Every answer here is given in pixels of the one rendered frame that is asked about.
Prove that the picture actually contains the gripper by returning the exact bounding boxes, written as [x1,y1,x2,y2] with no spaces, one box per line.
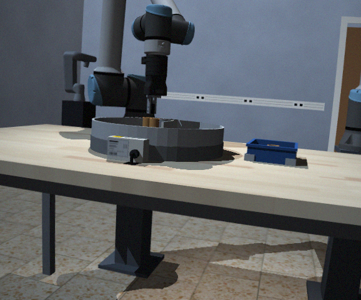
[144,54,169,115]

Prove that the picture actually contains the grey turntable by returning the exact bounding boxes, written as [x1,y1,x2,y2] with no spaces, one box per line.
[89,116,225,163]

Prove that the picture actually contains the blue crate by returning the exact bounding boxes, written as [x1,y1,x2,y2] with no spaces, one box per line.
[245,138,299,166]

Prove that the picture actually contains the white control box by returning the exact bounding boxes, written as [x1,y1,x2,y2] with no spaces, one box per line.
[106,135,151,166]

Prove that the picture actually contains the black box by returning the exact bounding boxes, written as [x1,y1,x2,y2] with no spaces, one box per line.
[61,99,96,128]

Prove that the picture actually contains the grey jointed stand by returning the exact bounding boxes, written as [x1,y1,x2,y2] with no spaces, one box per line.
[62,51,97,103]

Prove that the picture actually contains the wooden table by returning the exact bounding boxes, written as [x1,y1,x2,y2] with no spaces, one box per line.
[0,124,361,276]

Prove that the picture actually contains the brown door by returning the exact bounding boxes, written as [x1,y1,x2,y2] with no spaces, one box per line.
[335,26,361,147]

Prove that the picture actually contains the white wall rail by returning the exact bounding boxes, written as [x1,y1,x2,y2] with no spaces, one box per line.
[161,91,325,112]

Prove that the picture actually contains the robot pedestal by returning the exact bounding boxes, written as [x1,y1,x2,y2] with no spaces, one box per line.
[306,236,361,300]
[98,204,165,278]

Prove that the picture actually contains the white door frame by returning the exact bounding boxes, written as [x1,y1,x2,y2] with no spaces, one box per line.
[327,16,361,153]

